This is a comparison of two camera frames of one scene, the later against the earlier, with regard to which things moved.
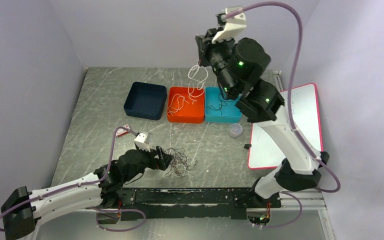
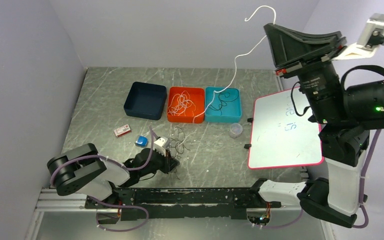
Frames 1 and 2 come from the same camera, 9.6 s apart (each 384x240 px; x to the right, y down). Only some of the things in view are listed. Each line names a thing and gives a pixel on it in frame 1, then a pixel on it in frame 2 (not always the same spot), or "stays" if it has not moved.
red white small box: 121,131 stays
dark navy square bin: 146,101 stays
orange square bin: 186,105 stays
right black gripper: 205,46 -> 288,47
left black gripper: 161,162 stays
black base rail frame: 148,204 stays
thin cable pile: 180,164 -> 176,146
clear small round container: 235,131 stays
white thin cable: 199,75 -> 184,104
